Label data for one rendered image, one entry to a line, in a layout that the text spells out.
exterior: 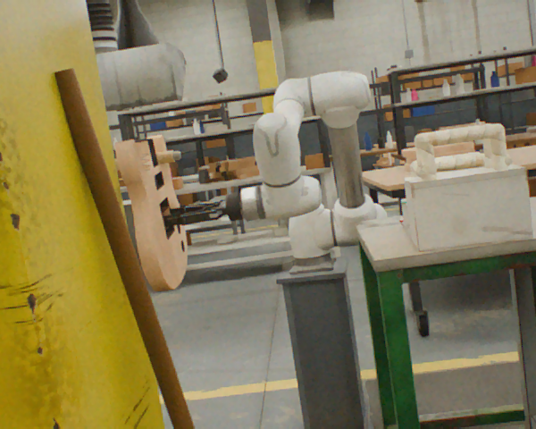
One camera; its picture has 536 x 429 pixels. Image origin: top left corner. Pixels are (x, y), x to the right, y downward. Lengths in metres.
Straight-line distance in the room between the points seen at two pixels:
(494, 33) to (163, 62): 12.11
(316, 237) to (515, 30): 11.49
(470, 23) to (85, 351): 12.86
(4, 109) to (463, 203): 1.14
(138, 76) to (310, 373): 1.43
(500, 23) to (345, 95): 11.58
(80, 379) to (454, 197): 1.06
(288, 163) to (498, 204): 0.51
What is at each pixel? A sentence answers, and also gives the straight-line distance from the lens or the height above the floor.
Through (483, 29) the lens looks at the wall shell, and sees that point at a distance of 13.31.
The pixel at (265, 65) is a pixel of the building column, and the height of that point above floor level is 2.24.
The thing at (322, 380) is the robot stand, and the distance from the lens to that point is 2.43.
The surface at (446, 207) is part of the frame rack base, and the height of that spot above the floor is 1.03.
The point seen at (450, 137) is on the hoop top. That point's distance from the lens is 1.44.
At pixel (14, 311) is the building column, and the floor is 1.16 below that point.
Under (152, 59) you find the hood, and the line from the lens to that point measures 1.49.
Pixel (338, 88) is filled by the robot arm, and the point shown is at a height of 1.38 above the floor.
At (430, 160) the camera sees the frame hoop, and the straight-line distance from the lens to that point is 1.44.
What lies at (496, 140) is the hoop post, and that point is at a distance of 1.47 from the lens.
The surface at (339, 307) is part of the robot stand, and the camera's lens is 2.32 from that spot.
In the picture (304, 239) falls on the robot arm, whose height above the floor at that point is 0.84.
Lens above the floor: 1.27
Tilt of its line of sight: 7 degrees down
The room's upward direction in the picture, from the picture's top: 9 degrees counter-clockwise
